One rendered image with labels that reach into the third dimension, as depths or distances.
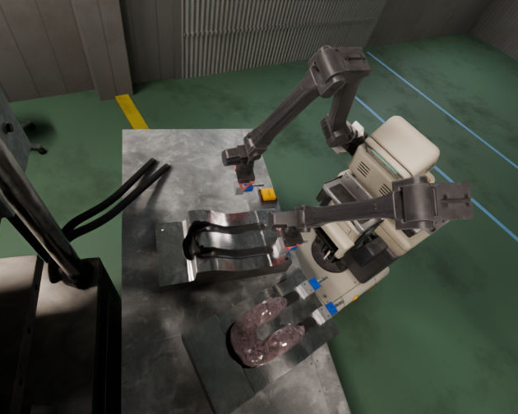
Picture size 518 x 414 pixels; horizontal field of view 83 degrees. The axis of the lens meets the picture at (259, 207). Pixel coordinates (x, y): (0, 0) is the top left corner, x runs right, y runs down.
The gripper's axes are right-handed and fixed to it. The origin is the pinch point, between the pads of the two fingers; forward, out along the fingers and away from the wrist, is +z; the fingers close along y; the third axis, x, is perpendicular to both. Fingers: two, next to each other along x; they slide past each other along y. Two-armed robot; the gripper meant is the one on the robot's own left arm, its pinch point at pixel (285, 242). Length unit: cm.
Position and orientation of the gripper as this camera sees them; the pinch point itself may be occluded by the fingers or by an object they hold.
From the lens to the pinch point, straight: 116.8
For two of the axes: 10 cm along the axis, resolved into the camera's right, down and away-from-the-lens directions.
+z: -1.6, 5.8, 8.0
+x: 9.6, -1.1, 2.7
